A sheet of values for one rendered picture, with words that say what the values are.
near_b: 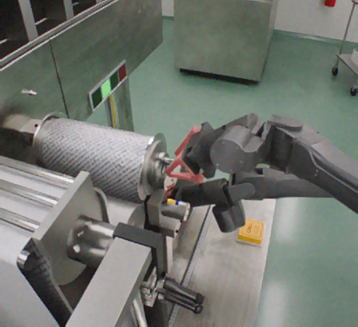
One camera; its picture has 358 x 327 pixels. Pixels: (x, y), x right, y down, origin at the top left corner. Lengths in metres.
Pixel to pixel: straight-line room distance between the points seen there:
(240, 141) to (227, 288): 0.52
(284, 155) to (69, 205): 0.34
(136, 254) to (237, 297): 0.61
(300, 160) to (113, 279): 0.32
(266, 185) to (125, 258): 0.45
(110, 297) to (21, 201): 0.17
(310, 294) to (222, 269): 1.13
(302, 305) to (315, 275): 0.22
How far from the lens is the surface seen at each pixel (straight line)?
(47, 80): 0.86
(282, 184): 0.72
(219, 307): 0.89
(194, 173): 0.59
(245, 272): 0.95
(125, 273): 0.32
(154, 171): 0.64
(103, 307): 0.31
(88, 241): 0.44
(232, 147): 0.48
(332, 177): 0.47
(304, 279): 2.05
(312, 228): 2.28
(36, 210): 0.40
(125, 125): 1.74
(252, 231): 0.99
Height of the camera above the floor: 1.72
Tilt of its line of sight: 40 degrees down
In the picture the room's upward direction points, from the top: straight up
